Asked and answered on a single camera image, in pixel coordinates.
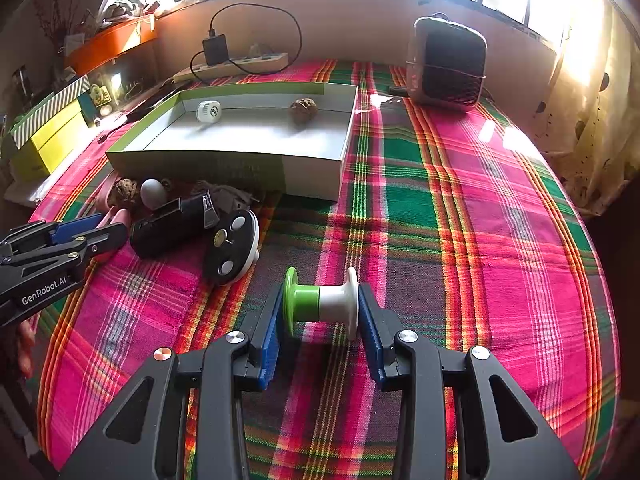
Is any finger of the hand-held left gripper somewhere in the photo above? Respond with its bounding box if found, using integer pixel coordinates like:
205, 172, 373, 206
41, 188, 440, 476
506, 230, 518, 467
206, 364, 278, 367
0, 223, 130, 287
0, 213, 104, 257

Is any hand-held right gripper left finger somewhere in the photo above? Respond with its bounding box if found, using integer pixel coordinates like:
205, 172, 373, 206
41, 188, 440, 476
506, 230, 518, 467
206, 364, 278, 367
57, 286, 286, 480

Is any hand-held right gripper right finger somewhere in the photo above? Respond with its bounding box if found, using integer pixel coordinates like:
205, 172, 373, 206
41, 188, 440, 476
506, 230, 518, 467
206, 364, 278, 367
356, 283, 583, 480

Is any pink capsule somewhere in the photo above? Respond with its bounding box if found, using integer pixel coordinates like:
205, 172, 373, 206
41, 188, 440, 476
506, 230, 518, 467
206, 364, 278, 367
97, 208, 132, 231

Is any pink clip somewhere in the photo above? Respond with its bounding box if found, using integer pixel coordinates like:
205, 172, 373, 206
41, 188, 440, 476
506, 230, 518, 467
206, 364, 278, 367
92, 172, 121, 212

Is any large dark walnut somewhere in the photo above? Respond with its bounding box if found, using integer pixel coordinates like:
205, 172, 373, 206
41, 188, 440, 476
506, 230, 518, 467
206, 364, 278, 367
110, 179, 139, 209

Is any black device with clear cap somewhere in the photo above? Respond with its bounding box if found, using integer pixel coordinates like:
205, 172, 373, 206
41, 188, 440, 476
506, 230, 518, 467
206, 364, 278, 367
129, 189, 219, 260

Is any green and white spool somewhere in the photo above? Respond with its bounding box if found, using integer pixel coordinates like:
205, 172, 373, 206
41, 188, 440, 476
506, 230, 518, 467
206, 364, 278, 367
282, 266, 361, 342

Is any black disc with white buttons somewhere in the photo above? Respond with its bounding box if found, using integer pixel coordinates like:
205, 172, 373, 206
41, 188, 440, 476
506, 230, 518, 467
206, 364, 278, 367
202, 208, 261, 287

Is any shallow cardboard box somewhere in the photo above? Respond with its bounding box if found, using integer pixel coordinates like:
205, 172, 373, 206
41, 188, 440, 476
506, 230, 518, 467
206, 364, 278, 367
105, 82, 361, 204

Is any person's left hand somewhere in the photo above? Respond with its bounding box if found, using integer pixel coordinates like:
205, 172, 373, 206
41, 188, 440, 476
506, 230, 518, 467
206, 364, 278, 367
15, 319, 38, 378

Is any white sheet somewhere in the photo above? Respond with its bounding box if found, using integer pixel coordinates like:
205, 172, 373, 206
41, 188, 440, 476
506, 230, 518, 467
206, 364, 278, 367
2, 170, 56, 208

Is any striped box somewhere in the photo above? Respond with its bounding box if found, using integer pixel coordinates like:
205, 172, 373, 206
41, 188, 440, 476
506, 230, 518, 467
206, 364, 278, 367
9, 74, 91, 149

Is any small colourful toy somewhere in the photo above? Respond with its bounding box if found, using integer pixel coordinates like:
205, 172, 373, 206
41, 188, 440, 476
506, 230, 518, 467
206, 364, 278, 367
89, 82, 116, 127

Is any plaid blanket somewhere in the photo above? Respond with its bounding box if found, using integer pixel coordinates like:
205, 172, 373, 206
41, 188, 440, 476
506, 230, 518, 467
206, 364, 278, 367
27, 57, 619, 480

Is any dark brown cloth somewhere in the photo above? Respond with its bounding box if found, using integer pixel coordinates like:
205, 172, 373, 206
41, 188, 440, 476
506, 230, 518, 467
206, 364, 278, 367
192, 180, 264, 212

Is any small white jar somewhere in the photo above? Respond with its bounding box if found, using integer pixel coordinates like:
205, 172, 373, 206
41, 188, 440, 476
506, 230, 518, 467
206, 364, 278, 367
195, 100, 222, 125

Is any orange shelf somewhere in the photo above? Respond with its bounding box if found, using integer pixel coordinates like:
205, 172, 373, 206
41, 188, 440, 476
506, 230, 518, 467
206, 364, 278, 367
64, 19, 159, 76

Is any black charger adapter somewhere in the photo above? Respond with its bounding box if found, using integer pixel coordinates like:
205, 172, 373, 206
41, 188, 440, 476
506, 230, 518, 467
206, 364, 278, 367
202, 34, 231, 66

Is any beige power strip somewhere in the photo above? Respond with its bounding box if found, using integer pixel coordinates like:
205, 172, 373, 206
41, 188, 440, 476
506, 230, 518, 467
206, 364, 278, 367
173, 51, 291, 84

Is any small brown walnut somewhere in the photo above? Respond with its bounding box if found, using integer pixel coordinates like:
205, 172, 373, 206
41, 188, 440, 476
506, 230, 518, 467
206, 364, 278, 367
289, 98, 320, 124

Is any grey fan heater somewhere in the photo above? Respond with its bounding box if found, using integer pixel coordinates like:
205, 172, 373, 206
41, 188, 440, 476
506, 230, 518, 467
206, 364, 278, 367
404, 15, 489, 114

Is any cream dotted curtain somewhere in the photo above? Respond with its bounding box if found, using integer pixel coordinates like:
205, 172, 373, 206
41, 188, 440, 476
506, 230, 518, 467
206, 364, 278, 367
530, 0, 640, 213

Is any white egg-shaped keychain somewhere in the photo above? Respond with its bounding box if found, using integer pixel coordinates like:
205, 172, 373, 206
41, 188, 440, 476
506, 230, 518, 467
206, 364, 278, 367
139, 178, 176, 210

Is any black charger cable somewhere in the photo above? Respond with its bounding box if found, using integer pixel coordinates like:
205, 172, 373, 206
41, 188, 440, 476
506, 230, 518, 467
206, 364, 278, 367
189, 3, 304, 86

